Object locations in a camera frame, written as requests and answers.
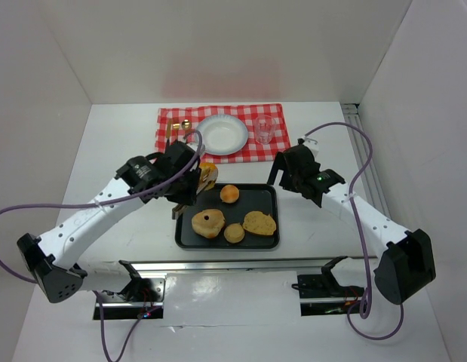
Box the orange glazed bread ring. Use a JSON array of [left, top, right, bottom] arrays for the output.
[[197, 162, 219, 192]]

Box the oval seeded bread slice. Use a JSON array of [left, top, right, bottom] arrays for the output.
[[242, 211, 277, 236]]

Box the gold spoon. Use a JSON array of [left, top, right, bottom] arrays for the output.
[[172, 119, 192, 138]]

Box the large bagel bread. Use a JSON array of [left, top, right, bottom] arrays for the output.
[[192, 209, 226, 239]]

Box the white paper plate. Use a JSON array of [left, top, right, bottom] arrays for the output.
[[196, 114, 249, 156]]

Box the right side aluminium rail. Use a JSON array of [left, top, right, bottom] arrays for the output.
[[340, 103, 391, 218]]

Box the small flat round bread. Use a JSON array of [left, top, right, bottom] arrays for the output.
[[223, 223, 245, 244]]

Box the aluminium rail frame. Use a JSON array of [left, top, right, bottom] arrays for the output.
[[81, 256, 381, 273]]

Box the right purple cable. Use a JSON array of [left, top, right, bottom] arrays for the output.
[[301, 121, 404, 340]]

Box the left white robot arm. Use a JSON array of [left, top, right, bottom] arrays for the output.
[[17, 142, 218, 303]]

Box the black serving tray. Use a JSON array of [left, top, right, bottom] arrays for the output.
[[174, 183, 279, 250]]

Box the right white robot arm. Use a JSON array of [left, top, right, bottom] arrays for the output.
[[267, 140, 436, 305]]

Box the purple cable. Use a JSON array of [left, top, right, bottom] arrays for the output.
[[301, 121, 404, 340], [0, 130, 204, 362]]

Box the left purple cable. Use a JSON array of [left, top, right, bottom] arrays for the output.
[[0, 130, 204, 362]]

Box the gold fork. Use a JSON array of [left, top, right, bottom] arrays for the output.
[[166, 118, 180, 146]]

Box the clear plastic cup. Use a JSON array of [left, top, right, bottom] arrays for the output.
[[253, 115, 277, 145]]

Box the small round bun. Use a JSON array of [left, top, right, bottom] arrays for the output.
[[220, 184, 240, 204]]

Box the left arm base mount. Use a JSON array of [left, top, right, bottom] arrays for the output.
[[93, 260, 166, 321]]

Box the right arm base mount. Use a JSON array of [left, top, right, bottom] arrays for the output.
[[291, 256, 364, 317]]

